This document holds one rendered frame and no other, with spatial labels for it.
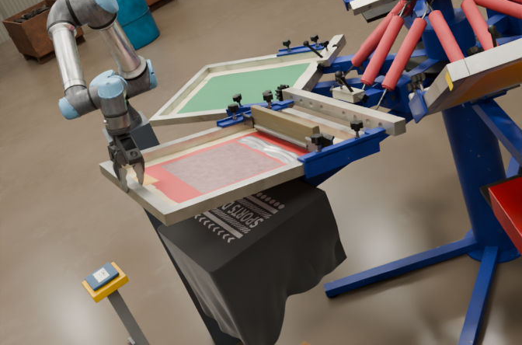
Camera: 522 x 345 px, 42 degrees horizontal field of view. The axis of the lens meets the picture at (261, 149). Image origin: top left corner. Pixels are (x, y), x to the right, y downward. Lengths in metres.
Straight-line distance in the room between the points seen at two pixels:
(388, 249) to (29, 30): 7.17
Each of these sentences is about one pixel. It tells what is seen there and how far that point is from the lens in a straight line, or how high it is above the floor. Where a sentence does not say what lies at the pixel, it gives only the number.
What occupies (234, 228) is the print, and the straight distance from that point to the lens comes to 2.33.
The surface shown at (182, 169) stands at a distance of 2.36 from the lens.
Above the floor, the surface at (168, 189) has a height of 1.19.
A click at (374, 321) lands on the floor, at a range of 3.19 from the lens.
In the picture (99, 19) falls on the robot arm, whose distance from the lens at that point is 2.47.
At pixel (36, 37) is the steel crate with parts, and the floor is 0.38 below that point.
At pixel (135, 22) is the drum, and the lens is 8.51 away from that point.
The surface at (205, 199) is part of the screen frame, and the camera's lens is 2.00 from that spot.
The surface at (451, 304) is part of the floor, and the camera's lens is 3.16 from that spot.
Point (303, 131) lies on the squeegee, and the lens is 2.30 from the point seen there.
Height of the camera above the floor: 2.17
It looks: 26 degrees down
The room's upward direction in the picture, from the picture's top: 22 degrees counter-clockwise
